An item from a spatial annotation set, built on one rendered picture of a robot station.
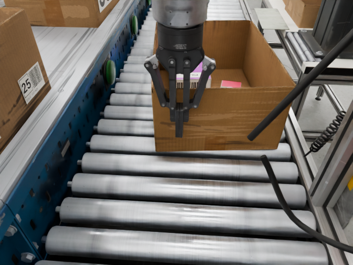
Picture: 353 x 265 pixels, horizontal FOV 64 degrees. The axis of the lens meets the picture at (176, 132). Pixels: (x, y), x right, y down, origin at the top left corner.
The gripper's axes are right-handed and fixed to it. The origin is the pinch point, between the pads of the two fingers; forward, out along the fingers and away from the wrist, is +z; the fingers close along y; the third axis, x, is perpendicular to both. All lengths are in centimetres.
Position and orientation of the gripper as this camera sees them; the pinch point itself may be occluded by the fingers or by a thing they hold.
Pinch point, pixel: (179, 120)
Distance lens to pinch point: 58.3
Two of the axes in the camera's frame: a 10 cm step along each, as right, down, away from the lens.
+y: 10.0, 0.4, -0.5
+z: 0.0, 7.6, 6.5
